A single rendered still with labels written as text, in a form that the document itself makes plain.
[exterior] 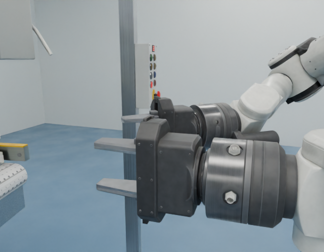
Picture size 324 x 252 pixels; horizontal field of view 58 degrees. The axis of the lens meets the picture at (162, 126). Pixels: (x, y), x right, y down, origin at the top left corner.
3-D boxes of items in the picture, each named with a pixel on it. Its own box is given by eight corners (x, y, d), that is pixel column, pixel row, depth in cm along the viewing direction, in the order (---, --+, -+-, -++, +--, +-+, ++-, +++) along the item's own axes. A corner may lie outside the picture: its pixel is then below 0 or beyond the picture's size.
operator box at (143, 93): (157, 102, 136) (156, 45, 130) (150, 108, 119) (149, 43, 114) (144, 102, 137) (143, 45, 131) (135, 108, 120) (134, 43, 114)
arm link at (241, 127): (209, 93, 57) (256, 91, 61) (194, 133, 64) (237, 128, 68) (239, 134, 49) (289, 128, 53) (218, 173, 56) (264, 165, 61)
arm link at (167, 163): (125, 126, 28) (253, 136, 25) (156, 110, 37) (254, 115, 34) (129, 240, 31) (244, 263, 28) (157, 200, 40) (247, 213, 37)
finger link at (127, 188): (93, 186, 35) (140, 192, 34) (105, 176, 38) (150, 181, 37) (93, 198, 36) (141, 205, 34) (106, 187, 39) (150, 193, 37)
